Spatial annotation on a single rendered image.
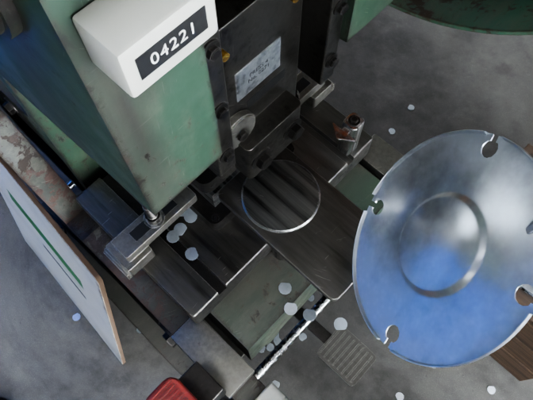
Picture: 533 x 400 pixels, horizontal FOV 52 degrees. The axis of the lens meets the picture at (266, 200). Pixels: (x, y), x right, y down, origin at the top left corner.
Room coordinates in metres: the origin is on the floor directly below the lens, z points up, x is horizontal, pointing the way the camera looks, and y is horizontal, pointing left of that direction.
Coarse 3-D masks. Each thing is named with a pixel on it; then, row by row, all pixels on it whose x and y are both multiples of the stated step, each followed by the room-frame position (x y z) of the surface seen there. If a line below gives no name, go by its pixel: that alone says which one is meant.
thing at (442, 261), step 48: (432, 144) 0.34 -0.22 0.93; (480, 144) 0.31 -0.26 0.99; (384, 192) 0.31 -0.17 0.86; (432, 192) 0.28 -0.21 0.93; (480, 192) 0.25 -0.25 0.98; (528, 192) 0.23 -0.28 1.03; (384, 240) 0.23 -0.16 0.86; (432, 240) 0.21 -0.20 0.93; (480, 240) 0.19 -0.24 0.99; (528, 240) 0.18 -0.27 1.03; (384, 288) 0.17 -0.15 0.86; (432, 288) 0.15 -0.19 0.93; (480, 288) 0.14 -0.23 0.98; (384, 336) 0.11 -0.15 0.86; (432, 336) 0.10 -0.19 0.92; (480, 336) 0.09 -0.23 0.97
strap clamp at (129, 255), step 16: (192, 192) 0.36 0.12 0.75; (144, 208) 0.31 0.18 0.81; (176, 208) 0.33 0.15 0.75; (144, 224) 0.30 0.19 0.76; (160, 224) 0.30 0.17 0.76; (112, 240) 0.28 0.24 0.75; (128, 240) 0.28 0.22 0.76; (144, 240) 0.28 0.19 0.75; (112, 256) 0.26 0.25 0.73; (128, 256) 0.25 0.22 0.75; (144, 256) 0.26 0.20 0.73; (128, 272) 0.23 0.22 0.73
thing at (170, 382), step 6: (168, 378) 0.07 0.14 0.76; (174, 378) 0.07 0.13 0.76; (162, 384) 0.06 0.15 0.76; (168, 384) 0.06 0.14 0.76; (174, 384) 0.06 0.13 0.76; (180, 384) 0.06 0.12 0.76; (156, 390) 0.05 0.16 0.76; (162, 390) 0.05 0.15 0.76; (168, 390) 0.05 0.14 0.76; (174, 390) 0.05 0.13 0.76; (180, 390) 0.05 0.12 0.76; (186, 390) 0.05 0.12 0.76; (150, 396) 0.04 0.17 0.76; (156, 396) 0.04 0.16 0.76; (162, 396) 0.04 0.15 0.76; (168, 396) 0.04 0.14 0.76; (174, 396) 0.04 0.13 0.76; (180, 396) 0.04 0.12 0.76; (186, 396) 0.04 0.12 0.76; (192, 396) 0.04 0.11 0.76
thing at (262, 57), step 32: (224, 0) 0.37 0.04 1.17; (256, 0) 0.37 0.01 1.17; (288, 0) 0.40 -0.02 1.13; (224, 32) 0.34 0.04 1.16; (256, 32) 0.37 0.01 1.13; (288, 32) 0.40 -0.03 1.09; (224, 64) 0.34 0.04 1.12; (256, 64) 0.37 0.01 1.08; (288, 64) 0.41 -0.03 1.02; (256, 96) 0.37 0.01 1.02; (288, 96) 0.39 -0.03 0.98; (256, 128) 0.35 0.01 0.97; (288, 128) 0.36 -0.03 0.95; (256, 160) 0.32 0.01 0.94
